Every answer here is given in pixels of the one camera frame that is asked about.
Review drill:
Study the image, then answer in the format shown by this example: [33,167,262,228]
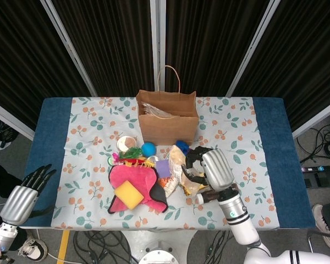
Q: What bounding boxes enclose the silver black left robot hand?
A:
[0,164,57,226]

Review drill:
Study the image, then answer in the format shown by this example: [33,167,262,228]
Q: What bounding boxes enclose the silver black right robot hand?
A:
[181,146,235,193]

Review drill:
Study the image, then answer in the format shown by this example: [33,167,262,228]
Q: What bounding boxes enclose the brown drink bottle white cap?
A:
[196,183,239,205]

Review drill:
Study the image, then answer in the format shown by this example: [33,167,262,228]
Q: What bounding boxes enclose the orange white rice bag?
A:
[157,145,191,198]

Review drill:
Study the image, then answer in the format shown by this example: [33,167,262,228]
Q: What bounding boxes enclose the clear plastic sleeve pack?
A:
[141,101,171,118]

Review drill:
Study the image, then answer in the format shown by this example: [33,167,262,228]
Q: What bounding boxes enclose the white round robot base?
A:
[139,241,181,264]

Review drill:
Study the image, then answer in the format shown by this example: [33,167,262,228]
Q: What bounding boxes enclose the brown paper bag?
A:
[136,65,200,147]

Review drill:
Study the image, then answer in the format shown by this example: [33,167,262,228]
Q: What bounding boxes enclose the blue toy block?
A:
[175,140,190,155]

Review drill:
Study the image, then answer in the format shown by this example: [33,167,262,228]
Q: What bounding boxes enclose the white black sneaker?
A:
[18,238,48,261]

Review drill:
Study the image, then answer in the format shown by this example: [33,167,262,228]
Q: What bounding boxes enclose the purple foam block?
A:
[156,159,171,179]

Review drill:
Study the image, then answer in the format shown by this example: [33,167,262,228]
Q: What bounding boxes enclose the blue table cover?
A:
[18,96,317,229]

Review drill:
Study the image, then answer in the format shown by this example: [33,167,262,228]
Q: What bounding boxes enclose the blue ball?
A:
[141,142,157,156]

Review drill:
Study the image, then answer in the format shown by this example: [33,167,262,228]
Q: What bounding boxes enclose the yellow plastic feather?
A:
[125,159,156,169]

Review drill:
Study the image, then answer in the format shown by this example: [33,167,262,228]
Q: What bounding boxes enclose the red plastic feather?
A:
[114,157,148,166]

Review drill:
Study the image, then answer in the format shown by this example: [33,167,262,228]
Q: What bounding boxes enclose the pink cloth black trim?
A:
[107,164,169,215]

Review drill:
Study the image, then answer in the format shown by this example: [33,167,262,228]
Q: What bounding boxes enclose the yellow sponge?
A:
[114,180,145,210]

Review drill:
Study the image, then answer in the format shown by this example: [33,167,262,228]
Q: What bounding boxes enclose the clear cup brown contents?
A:
[117,135,138,152]

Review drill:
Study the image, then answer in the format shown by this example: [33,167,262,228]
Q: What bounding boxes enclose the floral print tablecloth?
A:
[51,96,280,230]

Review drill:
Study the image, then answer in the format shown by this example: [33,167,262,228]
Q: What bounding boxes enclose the grey white sneaker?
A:
[312,203,330,243]

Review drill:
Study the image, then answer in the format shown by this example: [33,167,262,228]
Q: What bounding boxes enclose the black pleated curtain panel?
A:
[164,0,270,97]
[232,0,330,130]
[0,0,91,130]
[51,0,156,97]

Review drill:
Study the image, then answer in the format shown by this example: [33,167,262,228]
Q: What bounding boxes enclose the white floor cable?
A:
[36,228,64,262]

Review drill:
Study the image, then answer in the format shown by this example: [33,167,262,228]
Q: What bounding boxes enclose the black floor cable bundle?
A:
[296,109,330,163]
[0,114,17,149]
[71,230,140,264]
[203,230,237,264]

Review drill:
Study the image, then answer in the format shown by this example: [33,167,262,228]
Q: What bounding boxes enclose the white partition frame post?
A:
[40,0,97,97]
[291,104,330,139]
[150,0,167,93]
[225,0,282,97]
[0,98,35,141]

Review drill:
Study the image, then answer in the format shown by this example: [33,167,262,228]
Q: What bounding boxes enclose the white table pedestal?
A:
[120,229,196,264]

